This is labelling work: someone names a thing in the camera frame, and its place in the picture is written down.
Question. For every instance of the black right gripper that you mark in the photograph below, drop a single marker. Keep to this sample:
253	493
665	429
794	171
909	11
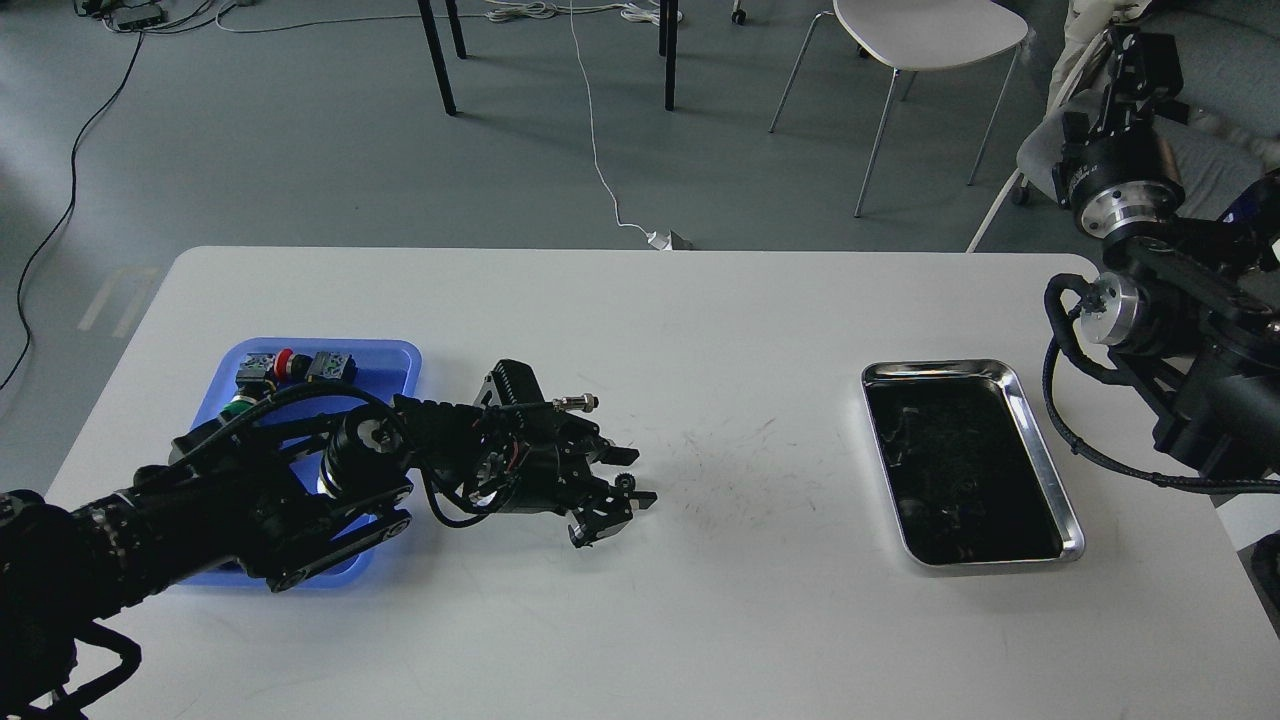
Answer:
1121	175

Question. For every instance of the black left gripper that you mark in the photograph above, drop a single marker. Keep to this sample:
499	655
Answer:
540	461

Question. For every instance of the small black gear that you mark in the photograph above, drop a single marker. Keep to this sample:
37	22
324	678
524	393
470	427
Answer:
625	483

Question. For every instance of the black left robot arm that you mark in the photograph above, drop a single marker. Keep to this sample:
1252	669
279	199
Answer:
307	478

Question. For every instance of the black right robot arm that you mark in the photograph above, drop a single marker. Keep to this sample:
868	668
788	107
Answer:
1167	317

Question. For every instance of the grey upholstered chair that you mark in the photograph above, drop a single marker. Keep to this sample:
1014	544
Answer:
1223	135

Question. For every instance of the white plastic chair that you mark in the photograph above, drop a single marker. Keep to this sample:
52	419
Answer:
921	36

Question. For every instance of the black contact block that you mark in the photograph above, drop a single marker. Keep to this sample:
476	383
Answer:
328	366

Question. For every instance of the silver metal tray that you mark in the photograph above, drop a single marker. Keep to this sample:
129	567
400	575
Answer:
972	485

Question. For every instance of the black table legs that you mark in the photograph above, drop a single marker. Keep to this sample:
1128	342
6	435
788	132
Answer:
666	15

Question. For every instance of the black power strip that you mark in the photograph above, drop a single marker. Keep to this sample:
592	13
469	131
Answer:
134	18

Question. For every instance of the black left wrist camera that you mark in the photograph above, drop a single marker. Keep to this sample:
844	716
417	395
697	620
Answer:
512	385

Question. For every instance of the red push button switch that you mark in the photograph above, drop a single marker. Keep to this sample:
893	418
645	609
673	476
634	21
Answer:
267	370

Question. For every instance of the green push button switch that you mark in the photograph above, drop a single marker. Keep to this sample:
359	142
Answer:
239	405

